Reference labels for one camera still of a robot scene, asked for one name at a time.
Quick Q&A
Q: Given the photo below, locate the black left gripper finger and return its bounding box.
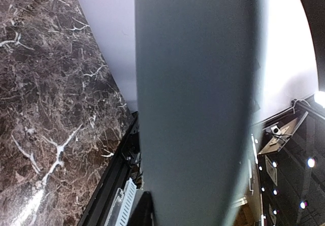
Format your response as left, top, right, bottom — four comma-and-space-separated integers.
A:
129, 191, 154, 226

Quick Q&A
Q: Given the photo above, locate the light blue paper envelope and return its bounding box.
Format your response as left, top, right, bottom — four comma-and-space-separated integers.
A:
135, 0, 268, 225

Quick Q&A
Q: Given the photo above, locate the white slotted cable duct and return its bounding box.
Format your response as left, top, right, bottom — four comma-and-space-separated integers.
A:
104, 178, 137, 226

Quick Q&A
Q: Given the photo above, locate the black front table rail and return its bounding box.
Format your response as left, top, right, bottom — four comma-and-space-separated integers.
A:
78, 112, 140, 225

